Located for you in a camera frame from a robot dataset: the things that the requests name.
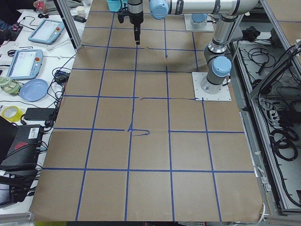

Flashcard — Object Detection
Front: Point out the black electronics box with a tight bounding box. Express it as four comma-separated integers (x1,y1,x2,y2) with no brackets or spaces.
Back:
0,123,43,168

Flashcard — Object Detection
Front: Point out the light blue plastic bin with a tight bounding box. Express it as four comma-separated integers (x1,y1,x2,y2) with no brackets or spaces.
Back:
107,0,127,12

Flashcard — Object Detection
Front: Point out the near teach pendant tablet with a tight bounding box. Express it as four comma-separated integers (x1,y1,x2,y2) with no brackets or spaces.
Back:
7,49,44,80

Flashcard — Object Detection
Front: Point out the green tape rolls stack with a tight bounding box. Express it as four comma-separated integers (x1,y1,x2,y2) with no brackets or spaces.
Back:
0,77,21,96

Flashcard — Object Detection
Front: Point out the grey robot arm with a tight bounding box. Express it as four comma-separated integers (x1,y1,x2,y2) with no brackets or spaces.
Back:
117,0,258,56
191,13,207,24

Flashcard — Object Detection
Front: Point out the black cable bundle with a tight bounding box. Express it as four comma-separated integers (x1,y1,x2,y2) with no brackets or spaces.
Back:
269,128,299,162

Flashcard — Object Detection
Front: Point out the aluminium frame post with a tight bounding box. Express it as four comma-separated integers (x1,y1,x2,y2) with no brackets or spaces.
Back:
53,0,82,50

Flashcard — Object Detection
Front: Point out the black power adapter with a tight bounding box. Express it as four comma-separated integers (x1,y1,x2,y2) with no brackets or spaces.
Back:
24,108,55,121

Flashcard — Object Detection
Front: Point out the blue plastic plate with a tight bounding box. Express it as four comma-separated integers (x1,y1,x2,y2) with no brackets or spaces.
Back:
19,79,48,102

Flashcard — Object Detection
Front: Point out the far teach pendant tablet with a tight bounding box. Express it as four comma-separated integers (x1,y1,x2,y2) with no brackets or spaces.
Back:
28,19,65,45

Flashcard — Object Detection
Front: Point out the teach pendant tablet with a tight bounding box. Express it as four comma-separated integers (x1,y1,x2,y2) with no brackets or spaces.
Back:
7,49,44,80
28,19,65,45

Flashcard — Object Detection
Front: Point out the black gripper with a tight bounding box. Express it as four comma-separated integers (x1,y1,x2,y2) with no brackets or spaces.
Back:
117,8,144,45

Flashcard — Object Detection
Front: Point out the white paper cup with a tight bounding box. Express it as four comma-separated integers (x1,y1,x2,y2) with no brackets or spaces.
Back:
76,6,86,17

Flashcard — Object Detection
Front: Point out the yellow tape roll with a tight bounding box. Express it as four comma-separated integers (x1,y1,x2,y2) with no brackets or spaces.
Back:
1,106,23,122

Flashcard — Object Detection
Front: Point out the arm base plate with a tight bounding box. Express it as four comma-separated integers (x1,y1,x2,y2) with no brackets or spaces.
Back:
192,72,231,101
184,14,214,33

